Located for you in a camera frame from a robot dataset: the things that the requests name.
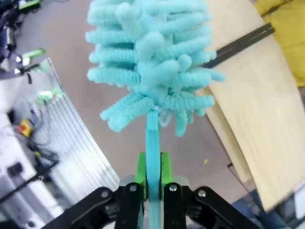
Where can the yellow-green paper scrap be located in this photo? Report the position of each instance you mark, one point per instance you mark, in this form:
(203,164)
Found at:
(205,162)

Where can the ridged aluminium base plate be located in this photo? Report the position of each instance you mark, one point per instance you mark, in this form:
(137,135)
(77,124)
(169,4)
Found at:
(71,133)

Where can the person torso yellow sweater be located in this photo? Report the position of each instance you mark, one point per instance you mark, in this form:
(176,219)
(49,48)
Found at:
(290,35)

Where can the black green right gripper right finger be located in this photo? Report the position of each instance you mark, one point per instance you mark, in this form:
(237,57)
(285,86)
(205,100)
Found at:
(174,205)

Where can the yellow red emergency stop button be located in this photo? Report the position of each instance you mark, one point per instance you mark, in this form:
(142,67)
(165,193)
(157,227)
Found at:
(25,127)

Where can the wooden two-tier rack black frame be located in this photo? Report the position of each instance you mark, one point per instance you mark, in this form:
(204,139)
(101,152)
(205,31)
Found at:
(228,23)
(262,119)

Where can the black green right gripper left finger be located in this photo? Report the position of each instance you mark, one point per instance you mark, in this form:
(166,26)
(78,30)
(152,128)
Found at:
(128,205)

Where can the teal chenille duster brush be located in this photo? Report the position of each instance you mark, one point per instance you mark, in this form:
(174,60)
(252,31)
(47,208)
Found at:
(152,71)

